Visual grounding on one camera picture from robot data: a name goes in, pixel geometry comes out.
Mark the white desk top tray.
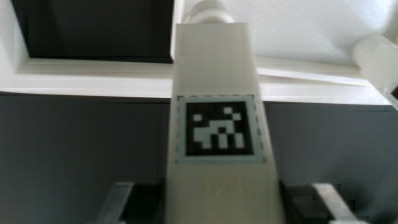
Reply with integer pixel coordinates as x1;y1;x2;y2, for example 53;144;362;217
218;0;398;86

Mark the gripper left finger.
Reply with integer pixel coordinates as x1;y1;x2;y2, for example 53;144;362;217
94;182;163;224

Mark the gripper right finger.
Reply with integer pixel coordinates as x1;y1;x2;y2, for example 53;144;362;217
280;183;358;224

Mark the white leg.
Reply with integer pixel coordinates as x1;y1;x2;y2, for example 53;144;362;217
353;35;398;110
165;0;286;224

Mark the white U-shaped frame fence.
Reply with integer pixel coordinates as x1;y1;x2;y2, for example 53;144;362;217
0;0;387;105

